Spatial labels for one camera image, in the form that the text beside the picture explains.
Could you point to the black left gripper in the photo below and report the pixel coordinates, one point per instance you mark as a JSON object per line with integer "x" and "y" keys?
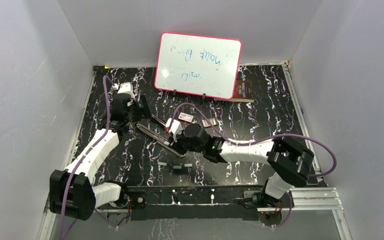
{"x": 144, "y": 113}

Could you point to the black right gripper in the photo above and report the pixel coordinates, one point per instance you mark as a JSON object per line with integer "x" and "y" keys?
{"x": 176, "y": 144}

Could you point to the red white staple box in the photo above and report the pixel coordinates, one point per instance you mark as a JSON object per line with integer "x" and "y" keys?
{"x": 186, "y": 117}

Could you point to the cardboard staple box tray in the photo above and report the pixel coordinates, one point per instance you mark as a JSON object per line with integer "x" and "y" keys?
{"x": 211, "y": 122}

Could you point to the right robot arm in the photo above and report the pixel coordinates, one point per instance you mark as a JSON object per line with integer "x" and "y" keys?
{"x": 291, "y": 160}

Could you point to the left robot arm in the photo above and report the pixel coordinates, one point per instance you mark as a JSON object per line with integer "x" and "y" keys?
{"x": 71, "y": 191}

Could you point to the pink framed whiteboard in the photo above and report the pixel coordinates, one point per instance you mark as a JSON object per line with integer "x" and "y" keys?
{"x": 198, "y": 65}

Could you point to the brown Three Days book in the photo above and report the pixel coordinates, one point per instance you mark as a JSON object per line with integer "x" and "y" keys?
{"x": 243, "y": 92}

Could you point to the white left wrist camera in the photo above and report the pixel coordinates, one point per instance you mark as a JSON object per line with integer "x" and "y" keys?
{"x": 127, "y": 89}

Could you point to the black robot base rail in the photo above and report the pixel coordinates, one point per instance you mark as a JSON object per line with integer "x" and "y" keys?
{"x": 201, "y": 202}

